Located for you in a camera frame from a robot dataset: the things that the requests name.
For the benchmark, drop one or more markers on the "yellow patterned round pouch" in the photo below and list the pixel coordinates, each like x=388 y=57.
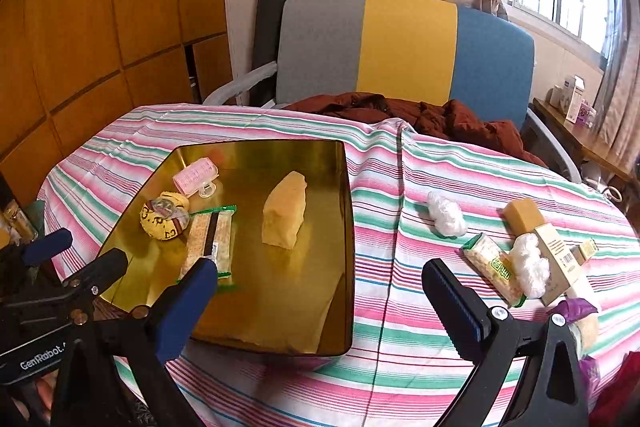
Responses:
x=160 y=227

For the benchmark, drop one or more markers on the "small purple box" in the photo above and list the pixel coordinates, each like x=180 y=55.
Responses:
x=586 y=114

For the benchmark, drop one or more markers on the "grey yellow blue chair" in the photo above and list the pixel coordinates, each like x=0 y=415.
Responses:
x=410 y=47

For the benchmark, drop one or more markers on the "white plastic ball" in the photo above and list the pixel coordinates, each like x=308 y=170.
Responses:
x=445 y=214
x=530 y=267

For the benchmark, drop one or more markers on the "wooden side desk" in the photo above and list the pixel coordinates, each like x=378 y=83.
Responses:
x=590 y=147

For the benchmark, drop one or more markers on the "glass jar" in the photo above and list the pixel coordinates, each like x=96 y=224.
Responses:
x=15 y=219

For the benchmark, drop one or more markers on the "white carton box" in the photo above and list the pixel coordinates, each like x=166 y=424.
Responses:
x=575 y=99

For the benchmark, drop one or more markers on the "grey striped curtain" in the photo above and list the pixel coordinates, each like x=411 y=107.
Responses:
x=622 y=97

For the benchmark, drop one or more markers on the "tan sponge block on table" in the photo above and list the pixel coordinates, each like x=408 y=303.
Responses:
x=522 y=217

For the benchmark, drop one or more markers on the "cracker packet with black band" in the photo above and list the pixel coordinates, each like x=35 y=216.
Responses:
x=200 y=232

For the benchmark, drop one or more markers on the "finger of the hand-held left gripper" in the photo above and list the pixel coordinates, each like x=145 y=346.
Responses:
x=50 y=244
x=102 y=268

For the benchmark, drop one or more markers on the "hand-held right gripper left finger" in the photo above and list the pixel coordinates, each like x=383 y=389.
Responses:
x=185 y=307

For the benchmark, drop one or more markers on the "gold metal tin tray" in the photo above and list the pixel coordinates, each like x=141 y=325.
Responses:
x=310 y=287

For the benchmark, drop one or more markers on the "wooden wardrobe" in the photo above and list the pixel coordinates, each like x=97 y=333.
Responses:
x=100 y=7

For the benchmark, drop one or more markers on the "purple foil packet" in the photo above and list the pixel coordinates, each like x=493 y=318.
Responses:
x=592 y=367
x=575 y=307

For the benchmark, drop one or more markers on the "cream cardboard box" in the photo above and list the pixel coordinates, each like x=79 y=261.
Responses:
x=555 y=257

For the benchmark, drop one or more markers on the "dark red cloth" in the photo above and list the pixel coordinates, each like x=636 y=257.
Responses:
x=450 y=117

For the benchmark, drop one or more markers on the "cream plush pouch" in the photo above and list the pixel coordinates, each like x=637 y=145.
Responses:
x=586 y=331

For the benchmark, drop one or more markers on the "person's left hand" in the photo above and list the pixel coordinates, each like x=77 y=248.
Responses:
x=27 y=407

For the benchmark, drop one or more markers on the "white power strip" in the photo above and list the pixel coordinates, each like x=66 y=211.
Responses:
x=600 y=187

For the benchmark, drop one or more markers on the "pink hair roller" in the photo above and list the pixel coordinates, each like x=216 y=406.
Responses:
x=192 y=174

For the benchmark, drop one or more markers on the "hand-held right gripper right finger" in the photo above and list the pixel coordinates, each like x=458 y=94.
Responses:
x=470 y=322

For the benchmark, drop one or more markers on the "striped tablecloth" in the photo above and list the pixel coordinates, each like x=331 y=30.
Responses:
x=400 y=332

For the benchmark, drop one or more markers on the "green-edged cracker packet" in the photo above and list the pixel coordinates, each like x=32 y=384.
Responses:
x=492 y=267

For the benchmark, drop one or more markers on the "small yellow box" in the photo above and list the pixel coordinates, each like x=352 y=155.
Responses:
x=587 y=249

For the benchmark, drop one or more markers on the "yellow sponge block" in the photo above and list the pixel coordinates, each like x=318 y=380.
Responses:
x=282 y=217

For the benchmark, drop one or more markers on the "small white container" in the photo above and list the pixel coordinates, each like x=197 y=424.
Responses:
x=557 y=94

